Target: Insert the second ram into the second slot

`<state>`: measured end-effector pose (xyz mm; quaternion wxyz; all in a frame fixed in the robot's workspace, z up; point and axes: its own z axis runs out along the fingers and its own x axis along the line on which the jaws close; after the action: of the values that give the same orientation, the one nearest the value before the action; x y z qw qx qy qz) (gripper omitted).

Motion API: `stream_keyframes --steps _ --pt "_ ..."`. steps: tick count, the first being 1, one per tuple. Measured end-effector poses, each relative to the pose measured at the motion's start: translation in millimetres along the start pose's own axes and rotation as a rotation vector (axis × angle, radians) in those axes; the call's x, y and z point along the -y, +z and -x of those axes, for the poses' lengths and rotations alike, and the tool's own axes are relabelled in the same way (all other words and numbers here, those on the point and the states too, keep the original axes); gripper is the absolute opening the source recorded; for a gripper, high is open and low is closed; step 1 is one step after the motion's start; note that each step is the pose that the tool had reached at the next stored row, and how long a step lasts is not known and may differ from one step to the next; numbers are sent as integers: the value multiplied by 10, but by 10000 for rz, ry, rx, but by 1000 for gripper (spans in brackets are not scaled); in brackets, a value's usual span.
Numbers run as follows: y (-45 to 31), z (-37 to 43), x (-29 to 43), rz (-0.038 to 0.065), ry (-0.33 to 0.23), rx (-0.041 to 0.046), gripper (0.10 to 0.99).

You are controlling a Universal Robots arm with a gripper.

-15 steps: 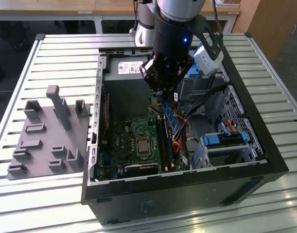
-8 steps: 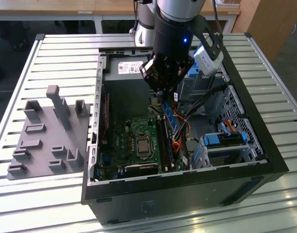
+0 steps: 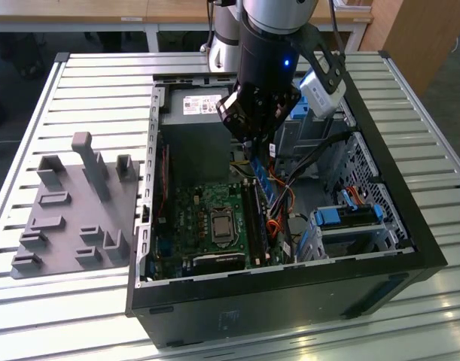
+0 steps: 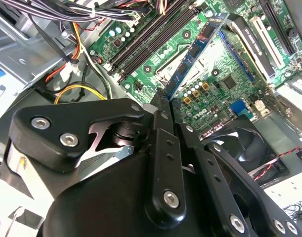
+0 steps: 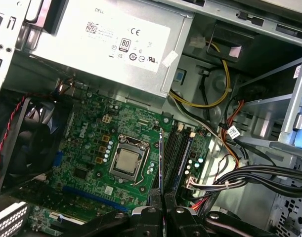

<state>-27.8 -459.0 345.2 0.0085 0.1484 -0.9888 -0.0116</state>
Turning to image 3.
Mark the silver disk bay cage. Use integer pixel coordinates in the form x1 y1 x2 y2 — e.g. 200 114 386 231
295 205 415 262

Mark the green motherboard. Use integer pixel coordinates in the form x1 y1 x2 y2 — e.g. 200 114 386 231
154 178 291 281

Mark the grey parts rack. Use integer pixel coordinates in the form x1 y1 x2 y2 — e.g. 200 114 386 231
10 131 141 280

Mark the black flat cable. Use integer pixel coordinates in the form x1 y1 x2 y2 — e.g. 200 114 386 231
269 131 353 215

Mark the hard disk in blue carrier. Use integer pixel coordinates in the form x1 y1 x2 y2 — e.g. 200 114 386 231
314 205 385 229

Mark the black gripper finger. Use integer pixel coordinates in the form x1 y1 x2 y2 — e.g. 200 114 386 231
257 86 302 147
215 92 255 147

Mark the blue disk wire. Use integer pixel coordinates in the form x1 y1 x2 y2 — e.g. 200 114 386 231
340 187 357 211

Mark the blue bay latch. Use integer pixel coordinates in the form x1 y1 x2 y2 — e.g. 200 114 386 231
289 96 313 121

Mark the thin red wire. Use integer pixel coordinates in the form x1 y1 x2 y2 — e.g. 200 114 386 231
156 148 169 223

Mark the wooden desk white frame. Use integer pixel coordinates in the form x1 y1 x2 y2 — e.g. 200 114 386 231
0 0 373 53

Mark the yellow black power cable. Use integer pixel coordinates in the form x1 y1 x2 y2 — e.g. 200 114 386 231
229 159 253 177

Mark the pale blue bay bracket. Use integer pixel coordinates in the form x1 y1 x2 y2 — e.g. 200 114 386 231
295 221 323 261

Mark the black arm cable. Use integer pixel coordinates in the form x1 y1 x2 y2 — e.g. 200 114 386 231
328 0 346 57

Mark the CPU socket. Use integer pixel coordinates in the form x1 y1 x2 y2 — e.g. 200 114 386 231
209 206 236 247

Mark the black PC case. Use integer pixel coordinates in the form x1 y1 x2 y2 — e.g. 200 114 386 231
124 69 449 349

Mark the black RAM slot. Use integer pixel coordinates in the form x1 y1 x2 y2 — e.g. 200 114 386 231
240 178 261 268

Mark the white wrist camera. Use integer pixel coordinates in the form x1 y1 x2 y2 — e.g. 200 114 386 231
299 69 347 120

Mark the grey power supply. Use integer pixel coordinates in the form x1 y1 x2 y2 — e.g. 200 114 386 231
160 85 235 187

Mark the orange disk wire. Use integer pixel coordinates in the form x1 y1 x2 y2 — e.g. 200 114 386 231
348 185 370 206

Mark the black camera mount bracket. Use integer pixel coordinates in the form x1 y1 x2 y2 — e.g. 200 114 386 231
289 24 347 95

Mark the black graphics card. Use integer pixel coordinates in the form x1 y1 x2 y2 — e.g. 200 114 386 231
191 252 248 275

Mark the silver CPU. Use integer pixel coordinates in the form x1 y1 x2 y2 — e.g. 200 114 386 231
213 214 233 238

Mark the blue RAM stick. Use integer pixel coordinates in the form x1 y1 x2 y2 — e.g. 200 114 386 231
251 150 279 207

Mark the wooden cabinet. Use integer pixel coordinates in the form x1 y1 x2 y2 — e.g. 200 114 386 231
359 0 460 97

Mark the orange red wire bundle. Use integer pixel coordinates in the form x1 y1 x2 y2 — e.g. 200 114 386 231
266 220 288 240

